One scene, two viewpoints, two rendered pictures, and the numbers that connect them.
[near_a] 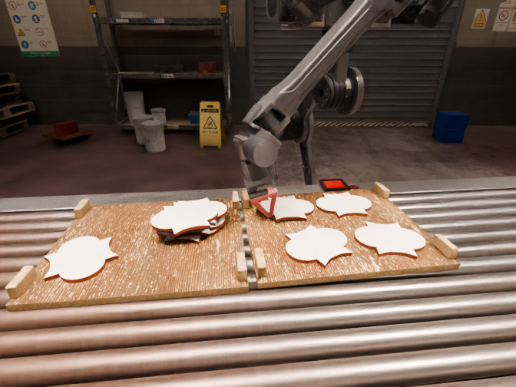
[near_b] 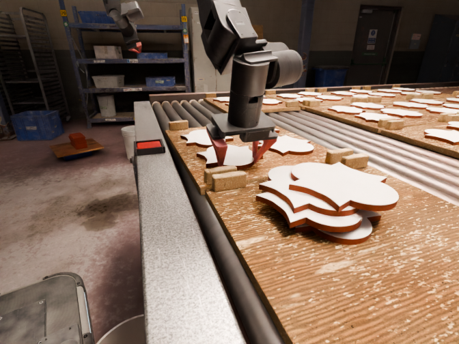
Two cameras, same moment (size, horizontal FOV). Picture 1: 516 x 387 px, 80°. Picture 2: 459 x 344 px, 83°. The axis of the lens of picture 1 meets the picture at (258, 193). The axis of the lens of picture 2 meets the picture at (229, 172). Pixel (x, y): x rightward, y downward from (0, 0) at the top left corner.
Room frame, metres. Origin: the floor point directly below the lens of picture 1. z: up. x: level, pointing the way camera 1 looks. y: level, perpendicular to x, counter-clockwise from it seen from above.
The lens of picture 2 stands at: (0.82, 0.45, 1.14)
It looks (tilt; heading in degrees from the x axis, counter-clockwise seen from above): 24 degrees down; 257
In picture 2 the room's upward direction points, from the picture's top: straight up
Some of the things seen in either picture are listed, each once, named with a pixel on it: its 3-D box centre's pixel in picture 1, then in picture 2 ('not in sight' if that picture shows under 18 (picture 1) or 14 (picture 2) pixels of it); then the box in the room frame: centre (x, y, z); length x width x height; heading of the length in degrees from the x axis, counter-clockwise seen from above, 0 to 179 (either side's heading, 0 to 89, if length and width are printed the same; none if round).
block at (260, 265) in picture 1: (259, 262); (339, 155); (0.47, 0.00, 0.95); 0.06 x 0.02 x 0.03; 8
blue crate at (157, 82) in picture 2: not in sight; (160, 81); (0.89, -4.76, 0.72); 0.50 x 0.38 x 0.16; 172
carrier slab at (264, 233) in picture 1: (331, 226); (244, 145); (0.63, -0.18, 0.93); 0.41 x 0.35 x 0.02; 98
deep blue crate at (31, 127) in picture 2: not in sight; (39, 125); (2.74, -4.01, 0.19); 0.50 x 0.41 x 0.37; 173
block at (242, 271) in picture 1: (241, 266); (354, 161); (0.46, 0.03, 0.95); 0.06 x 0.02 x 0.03; 6
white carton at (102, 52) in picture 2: not in sight; (108, 52); (1.71, -4.78, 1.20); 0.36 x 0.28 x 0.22; 167
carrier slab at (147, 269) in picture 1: (151, 240); (382, 245); (0.57, 0.24, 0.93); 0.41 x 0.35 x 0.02; 96
